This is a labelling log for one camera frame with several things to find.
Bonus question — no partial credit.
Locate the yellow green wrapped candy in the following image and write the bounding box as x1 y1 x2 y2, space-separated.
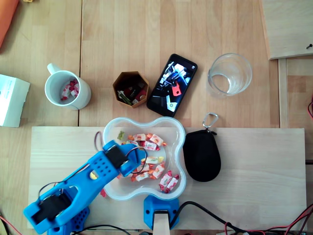
144 156 165 164

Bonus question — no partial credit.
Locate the red white wrapped candy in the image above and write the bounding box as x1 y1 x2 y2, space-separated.
166 174 180 194
158 171 173 190
68 79 79 97
61 85 73 101
140 141 161 151

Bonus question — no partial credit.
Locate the clear Haribo candy tub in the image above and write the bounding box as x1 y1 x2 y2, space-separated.
102 117 187 202

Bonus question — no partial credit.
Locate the black zip pouch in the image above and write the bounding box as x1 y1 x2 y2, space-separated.
182 129 222 183

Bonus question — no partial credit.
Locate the silver carabiner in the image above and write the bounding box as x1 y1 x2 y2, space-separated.
202 112 219 133

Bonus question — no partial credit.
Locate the white ceramic mug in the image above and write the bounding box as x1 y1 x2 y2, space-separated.
44 63 92 111

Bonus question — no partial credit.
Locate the black smartphone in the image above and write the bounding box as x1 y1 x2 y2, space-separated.
146 53 198 118

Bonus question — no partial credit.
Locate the brown hexagonal container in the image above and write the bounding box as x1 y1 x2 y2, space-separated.
112 70 150 109

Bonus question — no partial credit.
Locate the light wooden base board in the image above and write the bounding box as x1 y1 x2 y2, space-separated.
28 126 308 231

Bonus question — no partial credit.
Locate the clear drinking glass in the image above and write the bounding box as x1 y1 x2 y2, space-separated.
206 53 253 99

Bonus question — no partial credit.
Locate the white cardboard box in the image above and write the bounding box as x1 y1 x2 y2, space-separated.
0 74 31 128

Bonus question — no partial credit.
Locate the orange fabric item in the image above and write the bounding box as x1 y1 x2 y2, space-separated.
0 0 20 48

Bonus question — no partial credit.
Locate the wooden panel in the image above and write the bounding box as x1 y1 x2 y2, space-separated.
259 0 313 61

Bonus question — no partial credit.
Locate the blue post mount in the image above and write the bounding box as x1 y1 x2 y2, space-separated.
143 195 180 230

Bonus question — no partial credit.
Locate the thick black cable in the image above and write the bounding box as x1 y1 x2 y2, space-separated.
171 201 247 235

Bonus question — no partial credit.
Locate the wooden post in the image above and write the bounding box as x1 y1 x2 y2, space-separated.
153 211 171 235

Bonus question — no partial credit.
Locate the thin black cable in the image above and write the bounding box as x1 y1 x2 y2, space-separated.
70 224 133 235

